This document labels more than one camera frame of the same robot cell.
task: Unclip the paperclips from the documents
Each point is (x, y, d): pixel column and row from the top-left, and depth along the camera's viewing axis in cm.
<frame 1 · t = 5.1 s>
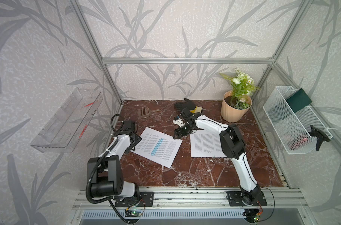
left hand: (134, 142, 90), fingers open
right hand: (177, 134, 96), fingers open
document with blue highlight: (158, 146, 95), on the table
plain printed paper document: (206, 144, 98), on the table
terracotta pot with plant: (238, 101, 101), point 17 cm above the table

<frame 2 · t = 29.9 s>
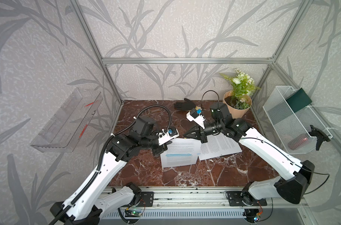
left hand: (170, 141, 65), fingers closed
right hand: (185, 134, 64), fingers closed
document with blue highlight: (181, 152, 74), point 19 cm above the table
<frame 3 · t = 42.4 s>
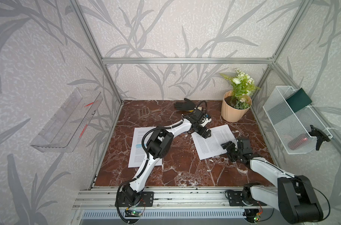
left hand: (206, 132, 98), fingers open
right hand: (222, 146, 91), fingers open
document with blue highlight: (135, 156, 91), on the table
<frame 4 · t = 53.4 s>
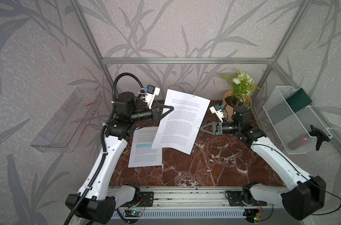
left hand: (172, 111, 59), fingers closed
right hand: (201, 129, 67), fingers closed
plain printed paper document: (177, 130, 69), point 30 cm above the table
the other named things where they were.

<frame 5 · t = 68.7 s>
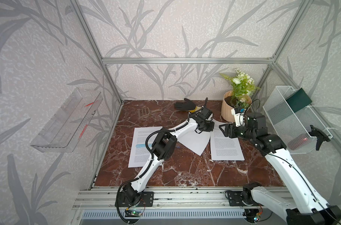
left hand: (214, 129, 96), fingers closed
right hand: (224, 125, 74), fingers open
plain printed paper document: (224, 148, 95), on the table
black yellow work glove: (187, 105, 118), point 2 cm above the table
the other named things where they were.

